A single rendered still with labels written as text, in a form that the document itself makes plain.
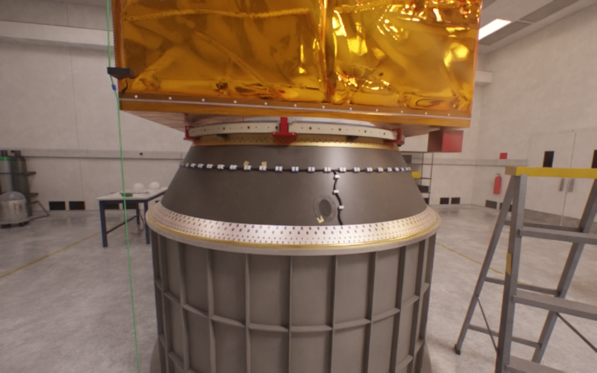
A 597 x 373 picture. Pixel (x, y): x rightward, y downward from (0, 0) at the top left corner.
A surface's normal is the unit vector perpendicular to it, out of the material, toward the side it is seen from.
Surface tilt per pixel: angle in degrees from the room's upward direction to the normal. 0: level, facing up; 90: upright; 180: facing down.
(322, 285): 90
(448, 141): 90
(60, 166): 90
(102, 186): 90
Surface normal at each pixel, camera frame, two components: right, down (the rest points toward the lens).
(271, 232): -0.04, -0.65
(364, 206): 0.32, -0.36
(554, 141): -0.99, 0.00
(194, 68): 0.05, 0.28
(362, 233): 0.22, -0.65
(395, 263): 0.47, 0.11
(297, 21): 0.22, 0.08
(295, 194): 0.01, -0.37
